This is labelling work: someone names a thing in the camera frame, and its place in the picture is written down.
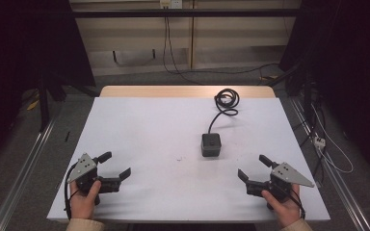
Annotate hand-held gripper black cable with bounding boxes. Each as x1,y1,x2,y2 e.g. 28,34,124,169
64,162,80,221
280,186,306,221

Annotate aluminium floor rail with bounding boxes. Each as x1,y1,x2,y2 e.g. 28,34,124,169
288,96,370,231
0,117,58,231

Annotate black horizontal frame bar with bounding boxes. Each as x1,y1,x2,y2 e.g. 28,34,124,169
66,8,304,19

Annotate black cube power adapter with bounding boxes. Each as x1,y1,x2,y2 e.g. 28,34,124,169
200,132,223,158

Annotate right hand-held gripper black cable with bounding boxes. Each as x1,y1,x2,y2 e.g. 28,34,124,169
280,186,306,221

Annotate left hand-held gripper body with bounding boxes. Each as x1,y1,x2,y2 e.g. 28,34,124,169
66,152,101,195

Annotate black floor cable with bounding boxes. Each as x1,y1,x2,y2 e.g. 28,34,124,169
170,62,281,77

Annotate white power strip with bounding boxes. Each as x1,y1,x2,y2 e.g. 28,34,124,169
313,134,328,151

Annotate black hanging wall cable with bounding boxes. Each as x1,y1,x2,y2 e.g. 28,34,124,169
162,8,204,87

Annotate person's left hand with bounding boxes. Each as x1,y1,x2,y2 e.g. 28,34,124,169
69,179,103,221

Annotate left hand-held gripper black cable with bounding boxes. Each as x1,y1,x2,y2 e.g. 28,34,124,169
64,162,80,221

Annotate coiled black adapter cable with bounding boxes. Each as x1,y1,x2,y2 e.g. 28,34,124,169
207,88,241,135

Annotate white table cover sheet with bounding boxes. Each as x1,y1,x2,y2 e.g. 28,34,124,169
46,96,331,223

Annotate yellow floor tape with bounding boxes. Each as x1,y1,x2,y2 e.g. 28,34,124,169
26,98,41,112

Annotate person's right hand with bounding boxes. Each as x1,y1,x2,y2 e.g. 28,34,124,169
260,184,302,230

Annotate black metal stand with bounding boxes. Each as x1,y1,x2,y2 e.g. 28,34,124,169
267,61,317,129
36,71,100,133

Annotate white floor cable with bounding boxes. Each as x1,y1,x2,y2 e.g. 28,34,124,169
310,103,355,175

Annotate black curtain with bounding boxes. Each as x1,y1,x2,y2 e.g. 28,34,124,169
278,0,370,185
0,0,96,176

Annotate white wall socket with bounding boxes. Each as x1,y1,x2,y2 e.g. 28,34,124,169
159,0,184,10

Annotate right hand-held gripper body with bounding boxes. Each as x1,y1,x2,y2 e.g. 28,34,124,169
269,162,316,203

